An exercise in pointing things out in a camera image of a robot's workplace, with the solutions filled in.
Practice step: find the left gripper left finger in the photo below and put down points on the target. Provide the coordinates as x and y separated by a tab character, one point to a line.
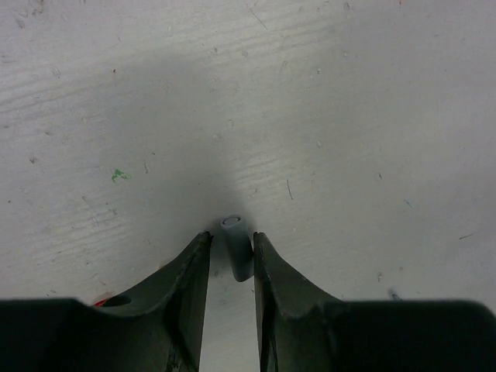
156	325

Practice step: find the red pen cap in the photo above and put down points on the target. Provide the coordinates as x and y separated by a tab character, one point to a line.
100	303

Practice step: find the grey pen cap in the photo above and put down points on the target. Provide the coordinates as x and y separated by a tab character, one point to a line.
239	247

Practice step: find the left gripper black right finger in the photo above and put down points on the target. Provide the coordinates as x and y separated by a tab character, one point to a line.
300	327

